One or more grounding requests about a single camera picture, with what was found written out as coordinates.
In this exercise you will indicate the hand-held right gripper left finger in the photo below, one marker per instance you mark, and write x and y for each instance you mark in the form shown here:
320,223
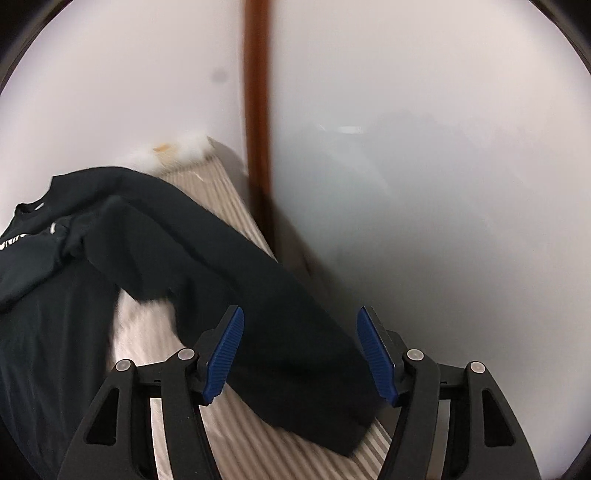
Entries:
226,350

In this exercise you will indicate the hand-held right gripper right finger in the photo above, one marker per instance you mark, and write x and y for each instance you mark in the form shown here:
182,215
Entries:
376,355

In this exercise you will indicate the black sweater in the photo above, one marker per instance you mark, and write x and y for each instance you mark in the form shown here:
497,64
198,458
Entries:
184,240

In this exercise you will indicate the striped bed sheet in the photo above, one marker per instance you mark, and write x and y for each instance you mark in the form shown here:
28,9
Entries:
217,184

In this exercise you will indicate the white patterned pillow roll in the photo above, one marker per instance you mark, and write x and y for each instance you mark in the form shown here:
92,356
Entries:
184,147

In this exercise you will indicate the brown wooden door frame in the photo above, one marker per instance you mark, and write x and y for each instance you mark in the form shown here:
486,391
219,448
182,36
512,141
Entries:
258,92

